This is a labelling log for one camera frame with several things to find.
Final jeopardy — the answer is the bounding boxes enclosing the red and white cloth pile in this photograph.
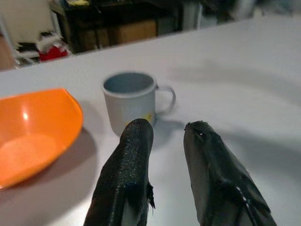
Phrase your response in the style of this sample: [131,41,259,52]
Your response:
[16,30,71,63]

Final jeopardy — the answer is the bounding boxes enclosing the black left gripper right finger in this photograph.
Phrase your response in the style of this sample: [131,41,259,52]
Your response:
[183,120,277,226]

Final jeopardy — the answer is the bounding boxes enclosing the grey enamel mug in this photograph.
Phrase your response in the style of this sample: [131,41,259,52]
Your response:
[102,72,176,137]

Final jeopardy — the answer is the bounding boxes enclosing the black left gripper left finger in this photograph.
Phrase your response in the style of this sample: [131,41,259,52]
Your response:
[84,118,156,226]

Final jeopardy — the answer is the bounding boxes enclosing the brown cardboard box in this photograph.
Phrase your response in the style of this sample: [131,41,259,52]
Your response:
[109,20,158,45]

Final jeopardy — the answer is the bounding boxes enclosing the orange plastic bowl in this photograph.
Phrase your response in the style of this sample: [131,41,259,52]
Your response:
[0,88,84,189]

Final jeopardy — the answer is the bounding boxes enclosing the dark shelf unit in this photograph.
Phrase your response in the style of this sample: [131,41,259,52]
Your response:
[50,0,203,54]

